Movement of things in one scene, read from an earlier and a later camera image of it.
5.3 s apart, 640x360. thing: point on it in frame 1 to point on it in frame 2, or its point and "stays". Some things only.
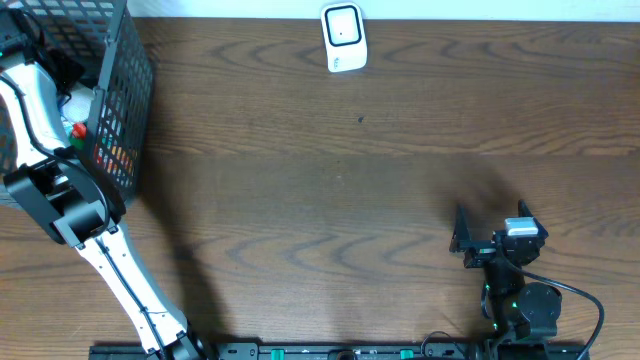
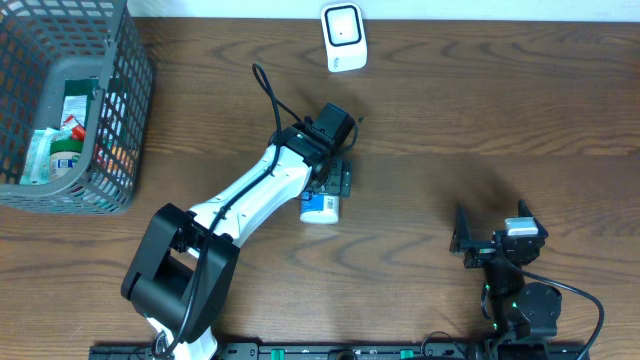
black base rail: x=348 y=351 stays
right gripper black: x=482 y=250 stays
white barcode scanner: x=345 y=36 stays
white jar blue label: x=76 y=109 to x=319 y=209
